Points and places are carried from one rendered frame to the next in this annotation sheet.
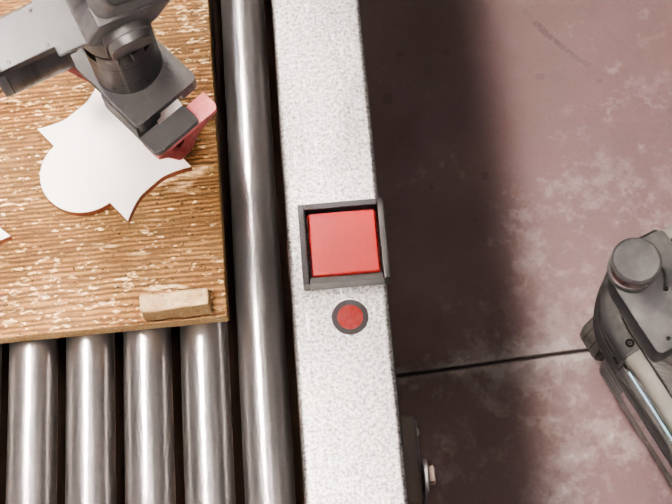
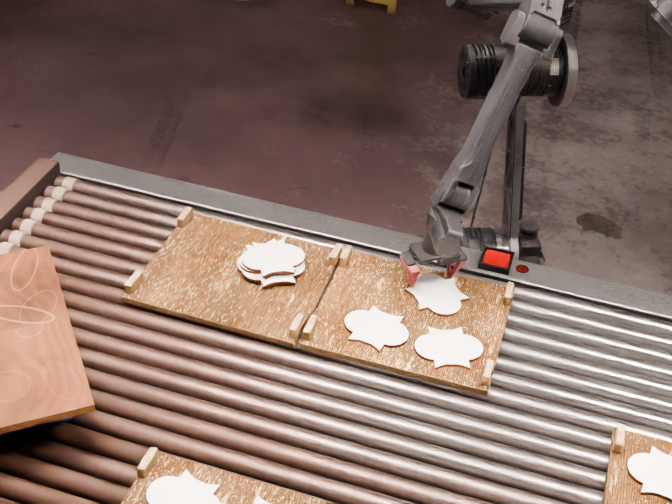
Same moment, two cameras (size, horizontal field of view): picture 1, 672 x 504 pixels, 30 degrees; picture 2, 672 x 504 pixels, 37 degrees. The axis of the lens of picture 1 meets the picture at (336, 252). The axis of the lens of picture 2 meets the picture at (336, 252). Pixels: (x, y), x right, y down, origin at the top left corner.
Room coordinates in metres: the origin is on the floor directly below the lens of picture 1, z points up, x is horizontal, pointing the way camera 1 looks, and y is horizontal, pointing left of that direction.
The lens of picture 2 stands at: (0.32, 1.94, 2.42)
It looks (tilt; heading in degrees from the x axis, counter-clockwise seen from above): 38 degrees down; 284
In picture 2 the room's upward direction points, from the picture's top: 4 degrees clockwise
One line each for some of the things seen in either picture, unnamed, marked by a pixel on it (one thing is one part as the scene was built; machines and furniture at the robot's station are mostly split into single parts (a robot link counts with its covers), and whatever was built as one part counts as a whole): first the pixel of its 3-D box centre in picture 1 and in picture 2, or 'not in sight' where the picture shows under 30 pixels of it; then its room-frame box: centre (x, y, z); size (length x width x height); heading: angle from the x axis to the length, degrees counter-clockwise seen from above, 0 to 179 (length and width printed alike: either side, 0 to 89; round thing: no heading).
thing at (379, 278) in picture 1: (343, 244); (496, 260); (0.42, -0.01, 0.92); 0.08 x 0.08 x 0.02; 89
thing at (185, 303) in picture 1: (176, 304); (509, 293); (0.37, 0.14, 0.95); 0.06 x 0.02 x 0.03; 90
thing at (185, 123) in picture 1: (165, 120); (446, 263); (0.53, 0.13, 0.99); 0.07 x 0.07 x 0.09; 39
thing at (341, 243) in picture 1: (343, 244); (496, 260); (0.42, -0.01, 0.92); 0.06 x 0.06 x 0.01; 89
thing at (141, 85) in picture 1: (123, 52); (436, 241); (0.55, 0.16, 1.06); 0.10 x 0.07 x 0.07; 39
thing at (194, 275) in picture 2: not in sight; (237, 275); (0.99, 0.27, 0.93); 0.41 x 0.35 x 0.02; 178
